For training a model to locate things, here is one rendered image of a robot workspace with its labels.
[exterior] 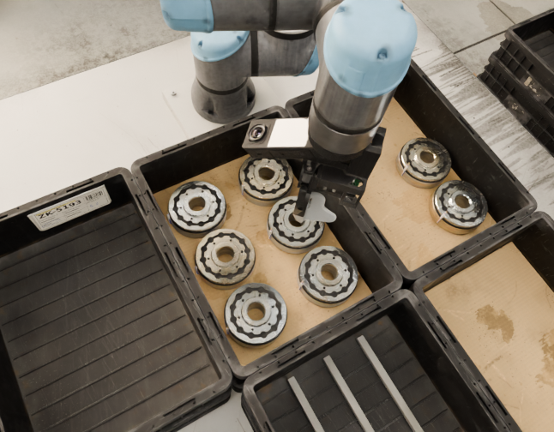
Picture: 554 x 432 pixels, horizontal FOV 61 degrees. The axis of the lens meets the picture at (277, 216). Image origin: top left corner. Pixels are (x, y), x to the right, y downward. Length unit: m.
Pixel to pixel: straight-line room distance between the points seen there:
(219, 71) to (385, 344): 0.61
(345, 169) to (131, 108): 0.73
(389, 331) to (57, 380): 0.54
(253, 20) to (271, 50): 0.50
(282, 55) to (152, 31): 1.48
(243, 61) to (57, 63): 1.47
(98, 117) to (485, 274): 0.90
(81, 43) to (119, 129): 1.28
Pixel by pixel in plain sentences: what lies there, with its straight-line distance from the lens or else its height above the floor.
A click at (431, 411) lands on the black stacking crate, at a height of 0.83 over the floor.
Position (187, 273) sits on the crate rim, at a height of 0.93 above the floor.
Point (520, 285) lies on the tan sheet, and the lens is 0.98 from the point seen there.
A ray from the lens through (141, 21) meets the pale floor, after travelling 2.47.
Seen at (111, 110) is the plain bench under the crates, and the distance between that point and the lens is 1.21.
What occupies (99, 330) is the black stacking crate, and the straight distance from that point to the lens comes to 0.84.
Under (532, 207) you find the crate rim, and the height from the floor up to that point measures 0.93.
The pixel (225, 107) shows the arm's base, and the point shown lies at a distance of 1.09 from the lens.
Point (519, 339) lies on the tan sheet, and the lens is 0.94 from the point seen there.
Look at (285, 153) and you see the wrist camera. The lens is 0.57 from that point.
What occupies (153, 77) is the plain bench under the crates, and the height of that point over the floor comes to 0.70.
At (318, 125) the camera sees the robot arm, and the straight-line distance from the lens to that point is 0.49.
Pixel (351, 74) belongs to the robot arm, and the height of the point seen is 1.32.
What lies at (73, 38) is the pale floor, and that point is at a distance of 2.45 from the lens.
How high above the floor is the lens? 1.62
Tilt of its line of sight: 63 degrees down
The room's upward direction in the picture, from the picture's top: 11 degrees clockwise
